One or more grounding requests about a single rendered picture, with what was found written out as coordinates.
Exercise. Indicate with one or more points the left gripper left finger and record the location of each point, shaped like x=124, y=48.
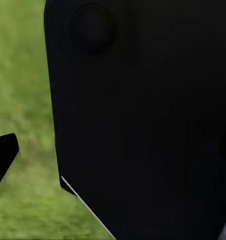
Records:
x=9, y=148

